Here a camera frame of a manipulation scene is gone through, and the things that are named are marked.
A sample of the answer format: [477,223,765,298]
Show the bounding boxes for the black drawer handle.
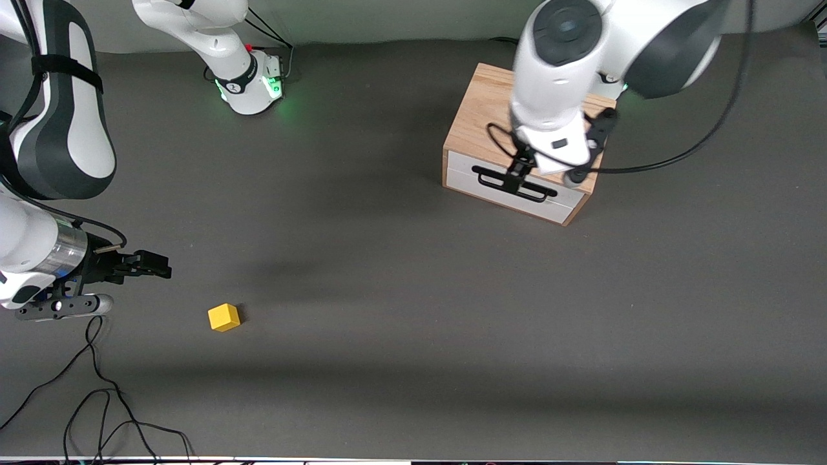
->
[472,165,558,204]

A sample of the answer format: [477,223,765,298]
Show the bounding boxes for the drawer with white front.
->
[447,150,586,223]

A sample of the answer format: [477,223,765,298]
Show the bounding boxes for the yellow cube block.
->
[208,303,241,333]

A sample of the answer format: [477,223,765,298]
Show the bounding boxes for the wooden drawer cabinet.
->
[442,63,616,227]

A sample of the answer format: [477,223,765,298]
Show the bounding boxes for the thin black loose cable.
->
[63,387,194,465]
[0,315,160,465]

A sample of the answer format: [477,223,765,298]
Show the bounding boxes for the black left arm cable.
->
[486,0,758,175]

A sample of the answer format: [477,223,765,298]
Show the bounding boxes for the black velcro arm strap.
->
[31,54,104,95]

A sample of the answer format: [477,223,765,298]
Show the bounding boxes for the black right base cable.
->
[205,5,295,83]

